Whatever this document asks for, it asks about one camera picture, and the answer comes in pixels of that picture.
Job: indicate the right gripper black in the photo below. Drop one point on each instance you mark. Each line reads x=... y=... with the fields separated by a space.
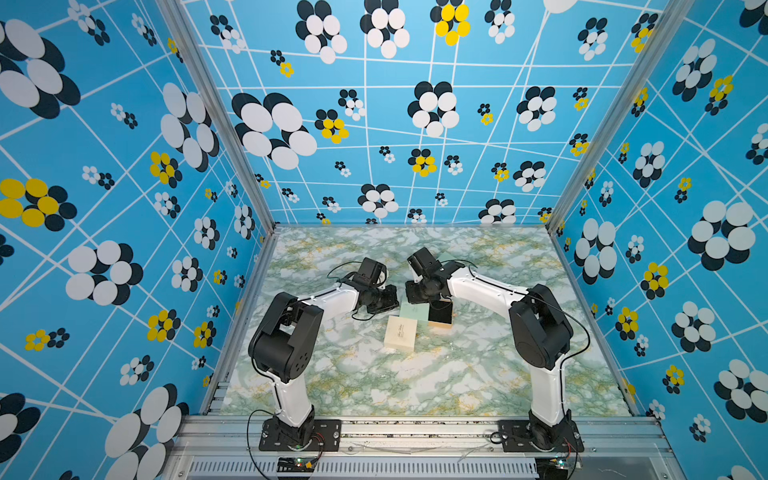
x=410 y=295

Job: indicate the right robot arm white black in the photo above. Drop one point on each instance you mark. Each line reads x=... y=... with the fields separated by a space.
x=540 y=330

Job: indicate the aluminium front rail frame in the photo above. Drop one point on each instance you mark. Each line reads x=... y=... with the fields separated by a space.
x=226 y=447

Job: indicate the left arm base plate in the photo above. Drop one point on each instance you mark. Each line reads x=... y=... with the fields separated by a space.
x=323 y=434

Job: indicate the right aluminium corner post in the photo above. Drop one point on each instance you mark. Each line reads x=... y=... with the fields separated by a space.
x=669 y=23

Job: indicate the left aluminium corner post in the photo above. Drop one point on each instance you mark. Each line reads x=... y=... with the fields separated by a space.
x=181 y=31

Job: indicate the mint jewelry box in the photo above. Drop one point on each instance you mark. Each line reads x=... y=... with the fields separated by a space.
x=435 y=314

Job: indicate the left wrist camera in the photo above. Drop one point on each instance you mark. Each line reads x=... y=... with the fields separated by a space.
x=371 y=273

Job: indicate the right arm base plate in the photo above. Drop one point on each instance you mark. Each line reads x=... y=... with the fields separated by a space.
x=533 y=436

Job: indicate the aluminium corner post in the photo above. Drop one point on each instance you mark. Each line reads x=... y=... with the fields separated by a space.
x=669 y=23
x=181 y=31

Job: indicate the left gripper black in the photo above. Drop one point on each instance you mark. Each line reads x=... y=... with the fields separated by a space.
x=392 y=300

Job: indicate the cream drawer jewelry box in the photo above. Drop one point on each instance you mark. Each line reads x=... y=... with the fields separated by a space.
x=401 y=334

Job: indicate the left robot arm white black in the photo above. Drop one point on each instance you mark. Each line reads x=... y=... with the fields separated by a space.
x=282 y=346

